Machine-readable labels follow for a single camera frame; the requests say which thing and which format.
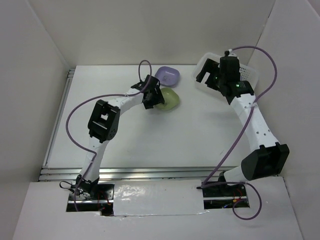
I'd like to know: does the green panda plate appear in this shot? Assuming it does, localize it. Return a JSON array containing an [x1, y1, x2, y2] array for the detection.
[[155, 87, 180, 111]]

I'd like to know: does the purple panda plate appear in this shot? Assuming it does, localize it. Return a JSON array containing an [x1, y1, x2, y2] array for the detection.
[[154, 66, 180, 87]]

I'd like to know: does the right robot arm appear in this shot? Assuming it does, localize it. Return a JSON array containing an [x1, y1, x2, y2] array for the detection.
[[192, 53, 290, 196]]

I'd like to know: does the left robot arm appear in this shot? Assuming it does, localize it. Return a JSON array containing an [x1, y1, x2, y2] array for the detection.
[[75, 74, 165, 200]]

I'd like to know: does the white plastic bin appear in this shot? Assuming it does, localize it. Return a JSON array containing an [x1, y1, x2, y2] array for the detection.
[[191, 52, 259, 98]]

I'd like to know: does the white foil cover sheet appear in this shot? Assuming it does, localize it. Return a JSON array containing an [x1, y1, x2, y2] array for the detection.
[[113, 180, 205, 217]]

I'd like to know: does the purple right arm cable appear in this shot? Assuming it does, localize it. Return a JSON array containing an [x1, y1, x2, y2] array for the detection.
[[199, 46, 278, 221]]

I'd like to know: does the aluminium table edge rail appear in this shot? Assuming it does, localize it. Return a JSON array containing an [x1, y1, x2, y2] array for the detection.
[[38, 166, 214, 182]]

